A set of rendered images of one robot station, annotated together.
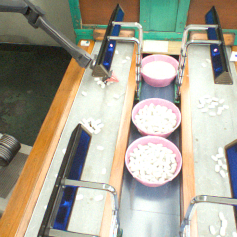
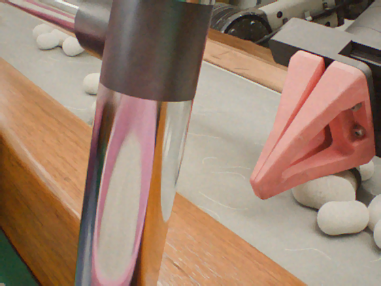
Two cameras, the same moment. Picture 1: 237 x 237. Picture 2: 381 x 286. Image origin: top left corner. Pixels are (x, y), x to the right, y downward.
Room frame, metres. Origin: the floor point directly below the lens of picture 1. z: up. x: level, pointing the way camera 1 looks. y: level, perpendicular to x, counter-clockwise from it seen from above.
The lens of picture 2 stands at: (1.41, -0.26, 0.86)
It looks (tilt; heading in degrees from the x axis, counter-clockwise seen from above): 19 degrees down; 126
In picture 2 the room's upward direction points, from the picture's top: 12 degrees clockwise
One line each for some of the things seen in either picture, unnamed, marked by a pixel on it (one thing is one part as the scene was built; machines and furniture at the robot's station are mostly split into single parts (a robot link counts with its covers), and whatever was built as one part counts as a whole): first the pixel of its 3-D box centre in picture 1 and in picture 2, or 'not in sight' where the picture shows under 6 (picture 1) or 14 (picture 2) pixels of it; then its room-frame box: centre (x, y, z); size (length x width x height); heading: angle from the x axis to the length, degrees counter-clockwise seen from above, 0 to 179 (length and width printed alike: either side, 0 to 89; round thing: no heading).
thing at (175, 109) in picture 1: (155, 120); not in sight; (0.97, -0.22, 0.72); 0.27 x 0.27 x 0.10
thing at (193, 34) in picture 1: (211, 38); not in sight; (1.60, -0.70, 0.83); 0.30 x 0.06 x 0.07; 79
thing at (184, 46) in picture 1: (195, 68); not in sight; (1.19, -0.47, 0.90); 0.20 x 0.19 x 0.45; 169
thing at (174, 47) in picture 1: (160, 47); not in sight; (1.61, -0.35, 0.77); 0.33 x 0.15 x 0.01; 79
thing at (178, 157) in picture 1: (152, 163); not in sight; (0.70, -0.17, 0.72); 0.27 x 0.27 x 0.10
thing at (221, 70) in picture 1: (217, 40); not in sight; (1.18, -0.55, 1.08); 0.62 x 0.08 x 0.07; 169
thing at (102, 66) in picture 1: (109, 35); not in sight; (1.29, 0.00, 1.08); 0.62 x 0.08 x 0.07; 169
